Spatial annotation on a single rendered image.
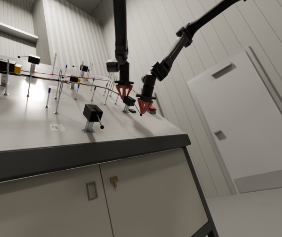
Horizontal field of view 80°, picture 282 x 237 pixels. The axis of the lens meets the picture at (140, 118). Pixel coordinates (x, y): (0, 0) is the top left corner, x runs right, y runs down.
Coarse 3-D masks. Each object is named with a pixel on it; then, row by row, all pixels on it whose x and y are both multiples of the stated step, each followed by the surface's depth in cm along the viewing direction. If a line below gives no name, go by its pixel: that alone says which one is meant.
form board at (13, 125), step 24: (24, 72) 98; (48, 72) 114; (72, 72) 136; (0, 96) 66; (24, 96) 72; (72, 96) 91; (96, 96) 105; (120, 96) 123; (0, 120) 53; (24, 120) 58; (48, 120) 63; (72, 120) 69; (120, 120) 86; (144, 120) 97; (0, 144) 45; (24, 144) 48; (48, 144) 51; (72, 144) 55
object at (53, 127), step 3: (51, 126) 60; (54, 126) 60; (57, 126) 61; (60, 126) 62; (63, 126) 62; (51, 129) 58; (54, 129) 59; (57, 129) 60; (60, 129) 60; (63, 129) 61
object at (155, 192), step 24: (120, 168) 67; (144, 168) 75; (168, 168) 84; (120, 192) 62; (144, 192) 69; (168, 192) 78; (192, 192) 89; (120, 216) 59; (144, 216) 65; (168, 216) 72; (192, 216) 81
